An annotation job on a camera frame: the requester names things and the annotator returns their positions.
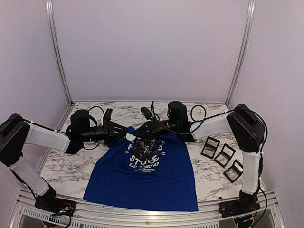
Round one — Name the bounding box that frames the black display box left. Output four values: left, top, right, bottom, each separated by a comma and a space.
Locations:
200, 137, 220, 160

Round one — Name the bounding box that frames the black display box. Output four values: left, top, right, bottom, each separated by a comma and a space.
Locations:
214, 143, 236, 168
200, 137, 220, 160
223, 159, 243, 183

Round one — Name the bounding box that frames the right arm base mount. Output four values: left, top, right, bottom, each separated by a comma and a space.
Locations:
218, 199, 261, 218

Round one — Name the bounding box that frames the right aluminium corner post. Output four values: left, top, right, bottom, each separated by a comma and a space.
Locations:
225, 0, 256, 107

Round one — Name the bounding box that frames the blue panda print t-shirt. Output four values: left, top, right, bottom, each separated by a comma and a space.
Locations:
83, 134, 198, 212

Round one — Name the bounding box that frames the black display box middle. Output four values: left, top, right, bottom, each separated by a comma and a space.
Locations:
214, 143, 236, 168

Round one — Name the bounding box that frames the green round brooch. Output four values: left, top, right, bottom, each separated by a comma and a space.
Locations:
205, 147, 214, 154

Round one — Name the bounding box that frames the black display box right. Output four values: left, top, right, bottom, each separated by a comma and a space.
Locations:
223, 159, 243, 183

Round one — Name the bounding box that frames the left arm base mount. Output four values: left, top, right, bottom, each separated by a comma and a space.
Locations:
35, 192, 76, 216

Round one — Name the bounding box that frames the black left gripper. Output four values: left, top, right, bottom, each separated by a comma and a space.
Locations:
80, 120, 129, 145

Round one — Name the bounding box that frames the blue round brooch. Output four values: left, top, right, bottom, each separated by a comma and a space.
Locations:
125, 133, 136, 142

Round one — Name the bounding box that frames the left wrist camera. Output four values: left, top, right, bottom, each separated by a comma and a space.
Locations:
100, 108, 113, 125

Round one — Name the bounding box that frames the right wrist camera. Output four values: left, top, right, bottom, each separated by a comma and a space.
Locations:
141, 107, 158, 123

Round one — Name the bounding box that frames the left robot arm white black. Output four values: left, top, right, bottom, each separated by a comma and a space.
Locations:
0, 109, 128, 211

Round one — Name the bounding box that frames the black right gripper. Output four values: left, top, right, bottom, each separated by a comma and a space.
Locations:
133, 117, 179, 141

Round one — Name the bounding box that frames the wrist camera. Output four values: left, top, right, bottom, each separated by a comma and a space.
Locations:
100, 108, 113, 125
141, 107, 158, 123

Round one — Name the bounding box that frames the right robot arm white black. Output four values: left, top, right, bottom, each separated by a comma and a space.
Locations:
133, 101, 268, 213

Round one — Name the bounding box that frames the left aluminium corner post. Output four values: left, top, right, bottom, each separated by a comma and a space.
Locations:
45, 0, 73, 106

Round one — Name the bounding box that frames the aluminium corner post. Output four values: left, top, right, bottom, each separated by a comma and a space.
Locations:
225, 0, 256, 107
45, 0, 73, 106

